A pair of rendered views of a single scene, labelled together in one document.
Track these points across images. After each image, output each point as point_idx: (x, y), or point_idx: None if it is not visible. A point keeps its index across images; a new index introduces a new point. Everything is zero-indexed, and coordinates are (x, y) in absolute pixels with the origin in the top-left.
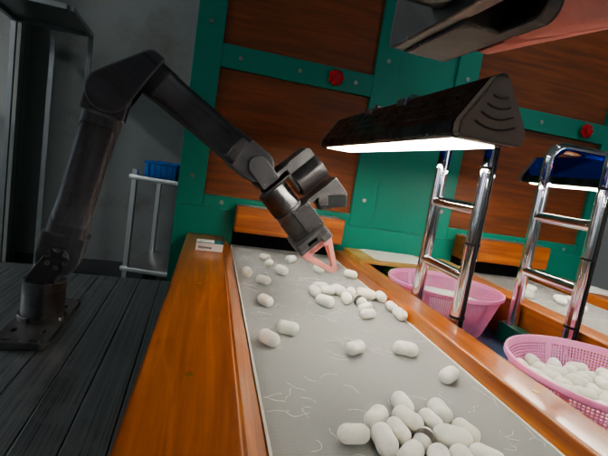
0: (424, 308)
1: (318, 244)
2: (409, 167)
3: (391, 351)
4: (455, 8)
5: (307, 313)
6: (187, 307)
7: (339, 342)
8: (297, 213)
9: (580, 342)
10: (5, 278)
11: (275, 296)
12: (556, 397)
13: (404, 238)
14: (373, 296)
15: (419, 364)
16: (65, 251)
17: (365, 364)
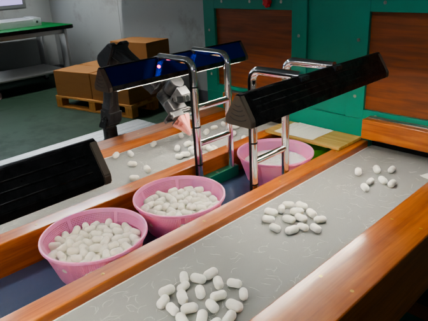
0: (202, 158)
1: (176, 120)
2: (328, 60)
3: None
4: None
5: (160, 151)
6: (111, 141)
7: (139, 162)
8: (164, 105)
9: (221, 187)
10: (133, 124)
11: (169, 143)
12: (132, 189)
13: (329, 116)
14: (209, 150)
15: (143, 174)
16: (105, 117)
17: (126, 169)
